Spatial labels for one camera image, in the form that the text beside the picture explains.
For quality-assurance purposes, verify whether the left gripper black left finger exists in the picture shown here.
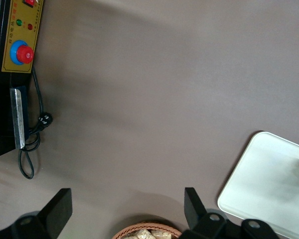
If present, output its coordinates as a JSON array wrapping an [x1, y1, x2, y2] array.
[[0, 188, 73, 239]]

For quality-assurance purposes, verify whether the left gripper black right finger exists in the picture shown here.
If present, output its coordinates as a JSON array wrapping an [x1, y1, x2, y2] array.
[[180, 187, 281, 239]]

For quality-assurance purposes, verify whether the beige rectangular tray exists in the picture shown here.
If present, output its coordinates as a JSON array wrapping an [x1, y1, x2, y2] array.
[[217, 131, 299, 236]]

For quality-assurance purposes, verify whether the clear packet of crackers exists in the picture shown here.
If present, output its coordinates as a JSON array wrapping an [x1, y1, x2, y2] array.
[[129, 229, 153, 239], [151, 229, 173, 239]]

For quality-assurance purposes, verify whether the round brown wicker basket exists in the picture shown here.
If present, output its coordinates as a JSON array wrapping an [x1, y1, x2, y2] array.
[[111, 221, 183, 239]]

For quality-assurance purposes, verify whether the yellow emergency stop box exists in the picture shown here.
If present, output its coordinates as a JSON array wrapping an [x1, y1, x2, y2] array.
[[0, 0, 45, 160]]

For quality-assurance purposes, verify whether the brown table cover sheet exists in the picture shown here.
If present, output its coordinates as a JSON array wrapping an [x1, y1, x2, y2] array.
[[0, 0, 299, 239]]

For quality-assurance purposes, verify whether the black machine power cable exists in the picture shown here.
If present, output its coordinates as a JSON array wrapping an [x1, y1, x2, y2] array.
[[17, 66, 54, 180]]

